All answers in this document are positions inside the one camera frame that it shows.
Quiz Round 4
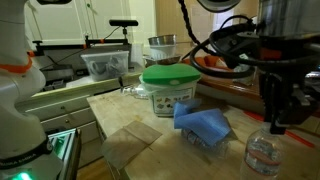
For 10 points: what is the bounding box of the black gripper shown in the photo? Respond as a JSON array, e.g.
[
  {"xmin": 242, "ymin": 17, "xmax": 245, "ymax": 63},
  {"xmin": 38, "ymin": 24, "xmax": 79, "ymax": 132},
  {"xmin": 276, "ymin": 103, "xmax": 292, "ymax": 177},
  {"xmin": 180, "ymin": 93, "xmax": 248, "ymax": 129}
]
[{"xmin": 258, "ymin": 70, "xmax": 314, "ymax": 136}]

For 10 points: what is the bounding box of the clear plastic water bottle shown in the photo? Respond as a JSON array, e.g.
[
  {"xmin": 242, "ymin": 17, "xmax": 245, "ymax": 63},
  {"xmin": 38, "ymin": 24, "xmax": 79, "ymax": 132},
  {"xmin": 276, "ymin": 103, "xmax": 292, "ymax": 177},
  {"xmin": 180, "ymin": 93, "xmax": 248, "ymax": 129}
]
[{"xmin": 240, "ymin": 122, "xmax": 284, "ymax": 180}]

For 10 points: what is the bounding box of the crumpled clear plastic bottle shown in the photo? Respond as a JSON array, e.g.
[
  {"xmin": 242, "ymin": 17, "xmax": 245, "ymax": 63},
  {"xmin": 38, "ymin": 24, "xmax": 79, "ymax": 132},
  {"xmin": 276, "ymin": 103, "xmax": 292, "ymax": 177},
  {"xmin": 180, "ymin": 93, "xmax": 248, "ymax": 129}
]
[{"xmin": 181, "ymin": 128, "xmax": 235, "ymax": 160}]

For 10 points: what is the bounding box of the clear glass bottle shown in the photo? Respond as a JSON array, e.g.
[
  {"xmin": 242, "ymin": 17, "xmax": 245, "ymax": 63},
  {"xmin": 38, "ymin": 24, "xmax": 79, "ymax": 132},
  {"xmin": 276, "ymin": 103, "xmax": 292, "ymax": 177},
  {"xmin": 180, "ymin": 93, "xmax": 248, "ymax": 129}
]
[{"xmin": 120, "ymin": 83, "xmax": 150, "ymax": 100}]

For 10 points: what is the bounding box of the green-topped plastic snack bag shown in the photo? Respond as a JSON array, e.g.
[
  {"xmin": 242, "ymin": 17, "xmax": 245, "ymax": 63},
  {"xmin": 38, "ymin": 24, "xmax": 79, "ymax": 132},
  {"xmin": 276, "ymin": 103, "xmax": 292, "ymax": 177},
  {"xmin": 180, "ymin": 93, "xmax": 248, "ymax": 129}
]
[{"xmin": 233, "ymin": 63, "xmax": 258, "ymax": 87}]

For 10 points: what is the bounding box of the dark wooden side table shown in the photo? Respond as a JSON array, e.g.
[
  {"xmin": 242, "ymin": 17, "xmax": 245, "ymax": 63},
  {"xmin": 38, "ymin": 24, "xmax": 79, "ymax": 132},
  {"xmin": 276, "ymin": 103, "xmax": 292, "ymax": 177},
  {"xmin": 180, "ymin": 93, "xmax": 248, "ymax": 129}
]
[{"xmin": 181, "ymin": 55, "xmax": 320, "ymax": 118}]

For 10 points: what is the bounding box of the blue cloth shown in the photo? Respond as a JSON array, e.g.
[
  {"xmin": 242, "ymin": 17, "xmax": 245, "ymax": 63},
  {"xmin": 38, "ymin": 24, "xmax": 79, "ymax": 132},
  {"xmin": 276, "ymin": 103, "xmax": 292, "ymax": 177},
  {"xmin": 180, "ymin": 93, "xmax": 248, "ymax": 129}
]
[{"xmin": 173, "ymin": 98, "xmax": 232, "ymax": 147}]

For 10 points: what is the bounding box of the white compost bin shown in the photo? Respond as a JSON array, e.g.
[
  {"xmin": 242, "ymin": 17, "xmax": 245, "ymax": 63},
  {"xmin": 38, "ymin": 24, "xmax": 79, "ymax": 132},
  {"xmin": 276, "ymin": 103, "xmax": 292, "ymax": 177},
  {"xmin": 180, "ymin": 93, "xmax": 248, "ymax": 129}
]
[{"xmin": 139, "ymin": 75, "xmax": 201, "ymax": 118}]

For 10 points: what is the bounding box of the green round bin lid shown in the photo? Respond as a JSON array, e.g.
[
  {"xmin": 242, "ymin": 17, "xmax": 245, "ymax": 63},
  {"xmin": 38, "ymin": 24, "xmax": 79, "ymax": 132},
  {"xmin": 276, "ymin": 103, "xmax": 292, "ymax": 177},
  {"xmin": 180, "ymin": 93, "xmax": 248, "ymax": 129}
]
[{"xmin": 142, "ymin": 63, "xmax": 202, "ymax": 86}]

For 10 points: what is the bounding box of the wide steel bowl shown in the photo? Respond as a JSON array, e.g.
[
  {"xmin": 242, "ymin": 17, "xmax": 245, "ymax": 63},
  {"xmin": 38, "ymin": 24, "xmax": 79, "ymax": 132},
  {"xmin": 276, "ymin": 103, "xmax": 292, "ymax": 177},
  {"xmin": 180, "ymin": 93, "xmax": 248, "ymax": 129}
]
[{"xmin": 143, "ymin": 54, "xmax": 183, "ymax": 66}]

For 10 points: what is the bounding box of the white ribbed bowl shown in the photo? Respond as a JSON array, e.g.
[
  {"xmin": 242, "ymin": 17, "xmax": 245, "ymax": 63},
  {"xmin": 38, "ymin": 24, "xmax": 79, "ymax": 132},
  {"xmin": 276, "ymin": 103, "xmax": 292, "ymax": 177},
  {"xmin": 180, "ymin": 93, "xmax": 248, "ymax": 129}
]
[{"xmin": 149, "ymin": 44, "xmax": 177, "ymax": 61}]

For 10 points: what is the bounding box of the clear plastic storage box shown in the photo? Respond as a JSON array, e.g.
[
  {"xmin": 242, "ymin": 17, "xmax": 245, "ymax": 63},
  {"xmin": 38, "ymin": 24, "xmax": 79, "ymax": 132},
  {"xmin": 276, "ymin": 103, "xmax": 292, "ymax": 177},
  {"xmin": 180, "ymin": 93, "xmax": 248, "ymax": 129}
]
[{"xmin": 80, "ymin": 49, "xmax": 130, "ymax": 83}]

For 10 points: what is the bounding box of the cream drawer cabinet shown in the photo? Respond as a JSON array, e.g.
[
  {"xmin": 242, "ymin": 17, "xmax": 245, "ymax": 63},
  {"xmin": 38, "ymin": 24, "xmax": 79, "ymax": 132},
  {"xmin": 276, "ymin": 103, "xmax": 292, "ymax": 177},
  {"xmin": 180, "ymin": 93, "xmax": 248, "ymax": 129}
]
[{"xmin": 14, "ymin": 71, "xmax": 145, "ymax": 168}]

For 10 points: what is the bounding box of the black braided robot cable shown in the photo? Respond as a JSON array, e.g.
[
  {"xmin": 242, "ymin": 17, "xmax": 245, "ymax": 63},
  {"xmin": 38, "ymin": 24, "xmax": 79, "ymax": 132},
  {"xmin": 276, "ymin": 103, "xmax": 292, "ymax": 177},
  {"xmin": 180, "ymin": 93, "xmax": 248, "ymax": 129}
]
[{"xmin": 178, "ymin": 0, "xmax": 320, "ymax": 80}]

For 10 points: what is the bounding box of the black bar camera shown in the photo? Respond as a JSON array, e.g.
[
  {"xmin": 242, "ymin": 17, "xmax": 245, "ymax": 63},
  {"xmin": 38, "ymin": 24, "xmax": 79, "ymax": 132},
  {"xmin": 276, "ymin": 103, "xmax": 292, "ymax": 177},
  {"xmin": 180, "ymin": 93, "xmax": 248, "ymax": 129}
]
[{"xmin": 109, "ymin": 19, "xmax": 139, "ymax": 28}]

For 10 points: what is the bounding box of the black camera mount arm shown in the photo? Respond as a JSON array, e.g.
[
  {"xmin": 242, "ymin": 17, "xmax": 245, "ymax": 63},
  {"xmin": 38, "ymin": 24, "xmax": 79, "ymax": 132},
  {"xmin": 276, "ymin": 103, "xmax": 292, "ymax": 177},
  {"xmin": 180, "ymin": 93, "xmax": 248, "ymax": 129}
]
[{"xmin": 32, "ymin": 26, "xmax": 132, "ymax": 52}]

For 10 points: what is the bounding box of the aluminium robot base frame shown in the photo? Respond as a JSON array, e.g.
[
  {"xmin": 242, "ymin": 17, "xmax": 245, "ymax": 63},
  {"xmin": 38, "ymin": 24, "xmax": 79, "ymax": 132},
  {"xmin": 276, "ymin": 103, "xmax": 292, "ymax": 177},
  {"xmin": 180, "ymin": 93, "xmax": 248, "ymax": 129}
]
[{"xmin": 46, "ymin": 128, "xmax": 83, "ymax": 180}]

